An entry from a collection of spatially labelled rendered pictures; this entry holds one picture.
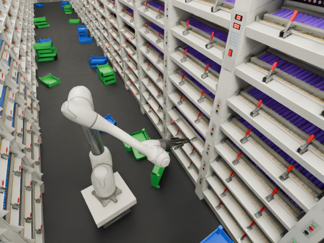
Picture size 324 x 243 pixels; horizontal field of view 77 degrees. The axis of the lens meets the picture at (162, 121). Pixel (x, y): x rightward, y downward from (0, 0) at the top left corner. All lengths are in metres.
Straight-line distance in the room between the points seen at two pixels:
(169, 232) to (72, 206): 0.89
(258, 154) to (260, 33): 0.60
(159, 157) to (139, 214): 0.77
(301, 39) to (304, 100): 0.23
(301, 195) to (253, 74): 0.58
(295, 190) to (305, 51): 0.61
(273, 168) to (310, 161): 0.22
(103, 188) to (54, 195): 0.75
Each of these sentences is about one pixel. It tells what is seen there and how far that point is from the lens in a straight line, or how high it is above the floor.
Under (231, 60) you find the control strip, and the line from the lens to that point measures 1.13.
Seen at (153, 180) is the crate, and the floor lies 0.11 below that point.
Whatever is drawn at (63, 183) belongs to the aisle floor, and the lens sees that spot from 2.30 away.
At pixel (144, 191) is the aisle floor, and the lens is 2.06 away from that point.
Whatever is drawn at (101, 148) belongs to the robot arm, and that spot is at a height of 0.60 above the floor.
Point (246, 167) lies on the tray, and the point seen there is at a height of 0.75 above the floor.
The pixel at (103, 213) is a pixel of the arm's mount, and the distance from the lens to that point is 1.71.
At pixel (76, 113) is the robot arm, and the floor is 1.07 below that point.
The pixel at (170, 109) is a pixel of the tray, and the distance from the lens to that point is 2.01.
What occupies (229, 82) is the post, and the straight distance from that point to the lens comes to 1.17.
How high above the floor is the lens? 1.77
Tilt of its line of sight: 40 degrees down
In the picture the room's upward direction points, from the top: 1 degrees clockwise
